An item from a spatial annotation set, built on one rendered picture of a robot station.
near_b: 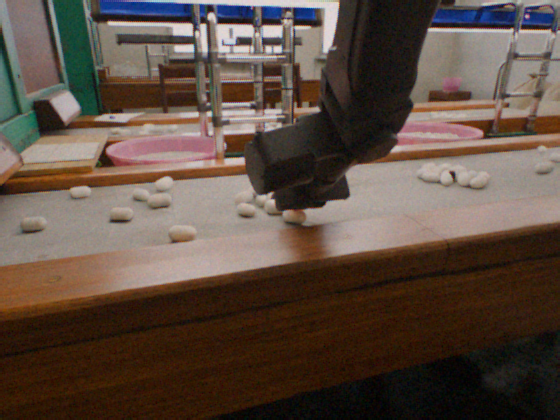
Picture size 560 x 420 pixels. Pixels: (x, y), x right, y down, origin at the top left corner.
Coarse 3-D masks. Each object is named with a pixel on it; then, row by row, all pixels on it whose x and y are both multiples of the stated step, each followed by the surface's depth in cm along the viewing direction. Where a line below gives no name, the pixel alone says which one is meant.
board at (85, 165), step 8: (64, 136) 98; (72, 136) 98; (80, 136) 98; (88, 136) 98; (96, 136) 98; (104, 136) 98; (40, 144) 89; (48, 144) 89; (96, 152) 82; (72, 160) 75; (80, 160) 75; (88, 160) 76; (96, 160) 79; (24, 168) 70; (32, 168) 70; (40, 168) 70; (48, 168) 70; (56, 168) 71; (64, 168) 71; (72, 168) 72; (80, 168) 72; (88, 168) 72; (16, 176) 69
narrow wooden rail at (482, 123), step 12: (420, 120) 128; (432, 120) 129; (444, 120) 129; (456, 120) 129; (468, 120) 130; (480, 120) 131; (504, 120) 134; (516, 120) 136; (540, 120) 139; (552, 120) 141; (192, 132) 109; (228, 132) 110; (240, 132) 110; (252, 132) 110; (432, 132) 128; (504, 132) 136; (540, 132) 141; (552, 132) 143; (108, 144) 100; (144, 144) 102; (156, 144) 103; (228, 144) 109; (240, 144) 110
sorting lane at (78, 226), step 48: (48, 192) 69; (96, 192) 69; (192, 192) 70; (240, 192) 70; (384, 192) 69; (432, 192) 69; (480, 192) 69; (528, 192) 69; (0, 240) 52; (48, 240) 52; (96, 240) 52; (144, 240) 52
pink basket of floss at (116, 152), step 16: (128, 144) 97; (176, 144) 103; (192, 144) 103; (208, 144) 101; (224, 144) 92; (128, 160) 80; (144, 160) 79; (160, 160) 79; (176, 160) 80; (192, 160) 82
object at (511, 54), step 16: (512, 0) 120; (512, 32) 121; (512, 48) 122; (512, 64) 124; (544, 64) 128; (544, 80) 130; (512, 96) 129; (528, 96) 131; (496, 112) 130; (496, 128) 131; (528, 128) 136
